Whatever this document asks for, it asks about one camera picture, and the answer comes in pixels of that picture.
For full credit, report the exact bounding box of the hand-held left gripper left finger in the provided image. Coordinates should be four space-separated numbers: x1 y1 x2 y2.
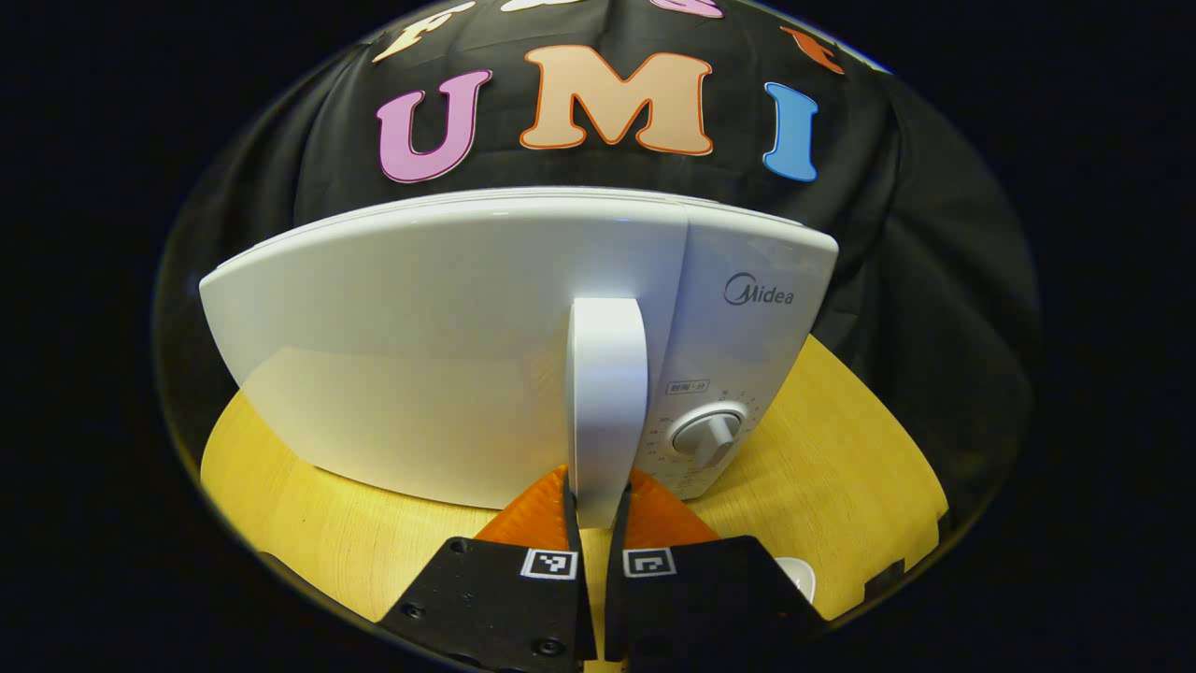
378 465 599 673

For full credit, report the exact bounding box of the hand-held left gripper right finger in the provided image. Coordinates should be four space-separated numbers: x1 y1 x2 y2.
605 467 833 669

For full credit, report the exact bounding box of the white microwave oven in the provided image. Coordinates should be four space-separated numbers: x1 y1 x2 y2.
199 187 840 529

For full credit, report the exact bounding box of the white square plate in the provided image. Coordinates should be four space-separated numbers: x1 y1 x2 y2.
774 557 817 604

